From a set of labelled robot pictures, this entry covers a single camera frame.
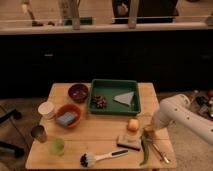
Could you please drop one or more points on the green pepper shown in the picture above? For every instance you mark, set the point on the green pepper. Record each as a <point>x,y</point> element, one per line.
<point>144,145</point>

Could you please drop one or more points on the blue sponge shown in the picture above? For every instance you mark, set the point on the blue sponge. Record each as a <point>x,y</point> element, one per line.
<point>66,119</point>

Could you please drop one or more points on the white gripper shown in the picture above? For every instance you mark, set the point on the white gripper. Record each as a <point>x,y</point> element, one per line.
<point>159,121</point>

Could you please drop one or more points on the green plastic tray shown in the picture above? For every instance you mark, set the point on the green plastic tray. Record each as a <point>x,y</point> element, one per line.
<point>109,88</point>

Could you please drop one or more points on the dark grape bunch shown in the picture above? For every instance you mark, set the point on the dark grape bunch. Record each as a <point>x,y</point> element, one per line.
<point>99,101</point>

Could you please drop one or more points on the orange bowl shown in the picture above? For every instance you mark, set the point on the orange bowl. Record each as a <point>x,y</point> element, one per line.
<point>72,109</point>

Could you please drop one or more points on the grey triangular cloth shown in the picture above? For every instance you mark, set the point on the grey triangular cloth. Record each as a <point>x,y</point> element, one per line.
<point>125,98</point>

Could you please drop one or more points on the black office chair base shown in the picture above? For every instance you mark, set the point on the black office chair base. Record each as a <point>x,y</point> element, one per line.
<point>18,151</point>

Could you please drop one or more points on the white dish brush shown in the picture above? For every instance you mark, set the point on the white dish brush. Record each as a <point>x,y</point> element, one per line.
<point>89,159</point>

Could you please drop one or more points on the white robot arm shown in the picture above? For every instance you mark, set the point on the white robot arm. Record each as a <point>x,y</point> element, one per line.
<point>177,108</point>

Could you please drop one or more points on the brown scrub sponge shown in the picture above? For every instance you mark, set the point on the brown scrub sponge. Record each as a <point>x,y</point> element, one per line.
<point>129,141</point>

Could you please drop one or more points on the purple bowl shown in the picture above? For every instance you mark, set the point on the purple bowl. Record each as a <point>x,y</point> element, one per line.
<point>78,93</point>

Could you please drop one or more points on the white cup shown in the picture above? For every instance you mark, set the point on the white cup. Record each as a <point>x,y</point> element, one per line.
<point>46,109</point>

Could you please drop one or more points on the metal cup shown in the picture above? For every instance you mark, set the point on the metal cup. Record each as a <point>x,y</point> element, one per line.
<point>38,132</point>

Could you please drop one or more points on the metal fork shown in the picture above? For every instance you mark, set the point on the metal fork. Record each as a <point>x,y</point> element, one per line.
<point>160,153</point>

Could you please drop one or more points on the orange apple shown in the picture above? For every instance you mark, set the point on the orange apple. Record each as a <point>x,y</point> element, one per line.
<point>133,125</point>

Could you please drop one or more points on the green plastic cup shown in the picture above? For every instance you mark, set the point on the green plastic cup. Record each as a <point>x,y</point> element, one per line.
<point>56,147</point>

